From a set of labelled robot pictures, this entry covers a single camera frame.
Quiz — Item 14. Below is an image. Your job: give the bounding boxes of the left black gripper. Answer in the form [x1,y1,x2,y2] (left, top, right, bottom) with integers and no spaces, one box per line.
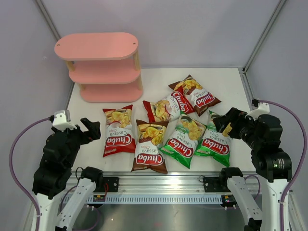
[52,117,101,167]

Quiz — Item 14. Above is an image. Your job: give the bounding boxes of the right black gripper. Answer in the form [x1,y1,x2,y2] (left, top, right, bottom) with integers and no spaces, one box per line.
[213,107,262,149]

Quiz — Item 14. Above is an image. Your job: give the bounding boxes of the red Chuba chips bag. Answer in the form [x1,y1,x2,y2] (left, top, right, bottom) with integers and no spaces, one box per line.
[142,89,196,123]
[103,104,136,157]

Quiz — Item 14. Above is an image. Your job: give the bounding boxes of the brown Chuba chips bag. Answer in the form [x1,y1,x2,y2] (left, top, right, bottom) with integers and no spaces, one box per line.
[132,119,168,174]
[169,75,221,116]

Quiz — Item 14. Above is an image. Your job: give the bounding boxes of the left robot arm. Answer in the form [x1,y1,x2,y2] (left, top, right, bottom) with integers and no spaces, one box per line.
[32,113,104,231]

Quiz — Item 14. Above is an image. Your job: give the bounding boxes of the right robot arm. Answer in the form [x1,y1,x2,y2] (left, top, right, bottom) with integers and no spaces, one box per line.
[213,103,292,231]

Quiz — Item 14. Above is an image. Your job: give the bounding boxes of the green chuba chips bag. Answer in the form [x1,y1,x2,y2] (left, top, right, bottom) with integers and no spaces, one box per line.
[159,111,207,169]
[194,111,232,167]

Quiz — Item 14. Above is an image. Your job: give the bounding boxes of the pink three-tier wooden shelf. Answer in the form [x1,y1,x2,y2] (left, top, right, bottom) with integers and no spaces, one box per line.
[54,32,143,103]

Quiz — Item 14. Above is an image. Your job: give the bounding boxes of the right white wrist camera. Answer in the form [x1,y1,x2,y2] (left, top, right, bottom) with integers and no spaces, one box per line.
[246,99,270,120]

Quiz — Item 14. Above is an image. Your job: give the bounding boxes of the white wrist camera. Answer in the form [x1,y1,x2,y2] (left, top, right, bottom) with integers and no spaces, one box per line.
[246,99,270,120]
[52,110,77,131]

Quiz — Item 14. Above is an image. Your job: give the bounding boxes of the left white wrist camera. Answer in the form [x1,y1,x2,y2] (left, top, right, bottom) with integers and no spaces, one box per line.
[52,110,77,131]

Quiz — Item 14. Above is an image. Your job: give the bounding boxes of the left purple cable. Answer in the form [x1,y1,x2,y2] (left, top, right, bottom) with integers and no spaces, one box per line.
[9,116,54,231]

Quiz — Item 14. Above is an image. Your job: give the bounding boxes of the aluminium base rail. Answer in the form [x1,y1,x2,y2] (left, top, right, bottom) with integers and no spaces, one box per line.
[60,171,289,205]

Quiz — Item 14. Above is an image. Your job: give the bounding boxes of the right aluminium frame post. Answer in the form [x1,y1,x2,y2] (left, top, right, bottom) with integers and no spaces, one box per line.
[243,0,288,74]

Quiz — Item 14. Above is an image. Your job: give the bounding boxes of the aluminium frame post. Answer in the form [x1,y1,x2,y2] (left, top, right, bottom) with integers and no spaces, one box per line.
[33,0,61,41]
[243,0,288,74]

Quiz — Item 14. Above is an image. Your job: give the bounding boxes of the left aluminium frame post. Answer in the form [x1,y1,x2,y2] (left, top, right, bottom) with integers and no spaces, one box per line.
[33,0,61,41]

